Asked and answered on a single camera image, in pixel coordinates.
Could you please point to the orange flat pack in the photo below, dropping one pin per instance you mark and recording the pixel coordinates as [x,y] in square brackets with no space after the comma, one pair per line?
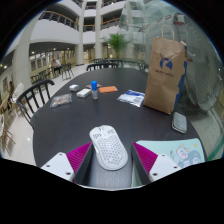
[107,89]

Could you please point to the white perforated computer mouse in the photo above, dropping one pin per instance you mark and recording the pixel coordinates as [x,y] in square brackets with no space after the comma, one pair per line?
[108,150]

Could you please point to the small white box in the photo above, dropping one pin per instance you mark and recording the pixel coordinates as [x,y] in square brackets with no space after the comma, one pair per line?
[74,87]

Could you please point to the white rectangular box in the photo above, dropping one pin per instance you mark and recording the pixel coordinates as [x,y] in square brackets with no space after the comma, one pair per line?
[83,93]

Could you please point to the black slatted chair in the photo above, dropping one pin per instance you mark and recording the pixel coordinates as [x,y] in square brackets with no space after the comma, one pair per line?
[31,91]

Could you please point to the clear plastic bag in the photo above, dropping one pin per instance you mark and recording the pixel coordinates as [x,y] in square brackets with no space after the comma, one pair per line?
[61,100]

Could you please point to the brown paper bag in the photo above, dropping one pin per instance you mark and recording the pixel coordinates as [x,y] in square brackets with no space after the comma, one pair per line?
[165,76]

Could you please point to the small blue-capped bottle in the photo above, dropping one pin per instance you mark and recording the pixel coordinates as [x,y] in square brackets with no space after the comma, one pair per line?
[94,90]

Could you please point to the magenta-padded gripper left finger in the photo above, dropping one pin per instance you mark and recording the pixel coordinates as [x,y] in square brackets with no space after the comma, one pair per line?
[60,165]

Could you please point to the grey smartphone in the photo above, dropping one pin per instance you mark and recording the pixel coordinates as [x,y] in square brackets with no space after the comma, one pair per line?
[179,122]

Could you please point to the green potted plant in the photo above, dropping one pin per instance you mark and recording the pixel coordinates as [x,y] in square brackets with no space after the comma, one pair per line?
[117,41]

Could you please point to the white and blue plastic packet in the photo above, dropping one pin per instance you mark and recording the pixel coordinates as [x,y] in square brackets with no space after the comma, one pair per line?
[131,97]

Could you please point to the group of black chairs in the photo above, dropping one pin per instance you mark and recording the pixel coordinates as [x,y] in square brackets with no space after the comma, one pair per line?
[100,65]

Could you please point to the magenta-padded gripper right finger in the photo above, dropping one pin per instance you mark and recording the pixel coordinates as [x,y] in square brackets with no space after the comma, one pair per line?
[161,166]

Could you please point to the pale green cartoon mouse pad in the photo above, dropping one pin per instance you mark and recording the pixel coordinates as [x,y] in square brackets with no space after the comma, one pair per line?
[166,148]

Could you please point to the person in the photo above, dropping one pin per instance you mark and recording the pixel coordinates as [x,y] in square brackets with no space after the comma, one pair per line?
[11,89]
[57,65]

